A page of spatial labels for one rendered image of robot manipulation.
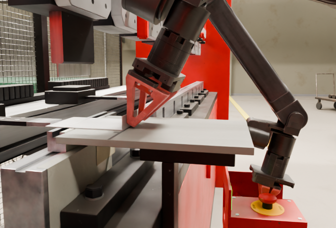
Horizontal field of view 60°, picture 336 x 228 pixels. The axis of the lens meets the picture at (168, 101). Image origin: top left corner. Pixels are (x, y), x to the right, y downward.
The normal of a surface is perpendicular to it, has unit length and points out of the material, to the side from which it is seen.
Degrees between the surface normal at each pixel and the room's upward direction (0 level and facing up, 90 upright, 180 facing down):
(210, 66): 90
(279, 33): 90
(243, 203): 0
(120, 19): 135
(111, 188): 0
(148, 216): 0
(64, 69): 90
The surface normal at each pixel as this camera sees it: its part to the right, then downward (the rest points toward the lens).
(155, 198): 0.00, -0.99
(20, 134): 0.98, 0.03
